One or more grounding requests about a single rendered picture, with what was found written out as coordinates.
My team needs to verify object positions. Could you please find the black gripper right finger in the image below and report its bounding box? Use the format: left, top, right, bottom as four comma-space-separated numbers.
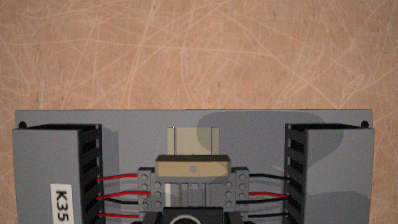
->
224, 211, 256, 224

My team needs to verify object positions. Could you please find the grey relay panel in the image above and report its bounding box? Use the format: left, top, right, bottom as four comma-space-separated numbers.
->
12, 109, 374, 224

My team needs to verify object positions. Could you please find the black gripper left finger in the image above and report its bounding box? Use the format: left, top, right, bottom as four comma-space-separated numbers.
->
131, 211, 162, 224

